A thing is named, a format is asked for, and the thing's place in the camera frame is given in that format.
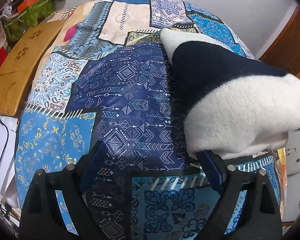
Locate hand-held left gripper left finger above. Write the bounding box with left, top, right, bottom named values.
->
left=20, top=141, right=108, bottom=240

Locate blue patchwork bedsheet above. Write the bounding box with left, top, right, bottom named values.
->
left=15, top=0, right=288, bottom=240

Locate black and white sweater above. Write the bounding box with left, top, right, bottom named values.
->
left=160, top=27, right=300, bottom=160

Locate wooden headboard panel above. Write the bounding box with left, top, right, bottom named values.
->
left=0, top=21, right=77, bottom=117

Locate black cable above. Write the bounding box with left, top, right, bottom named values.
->
left=0, top=119, right=12, bottom=214

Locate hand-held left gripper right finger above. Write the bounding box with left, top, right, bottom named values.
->
left=197, top=151, right=283, bottom=240

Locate brown wooden door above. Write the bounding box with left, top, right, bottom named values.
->
left=259, top=7, right=300, bottom=79

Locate white plastic appliance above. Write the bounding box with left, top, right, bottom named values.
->
left=281, top=127, right=300, bottom=224

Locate orange box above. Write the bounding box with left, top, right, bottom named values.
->
left=17, top=0, right=43, bottom=13

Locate green printed bag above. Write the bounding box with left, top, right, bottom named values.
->
left=4, top=0, right=58, bottom=43

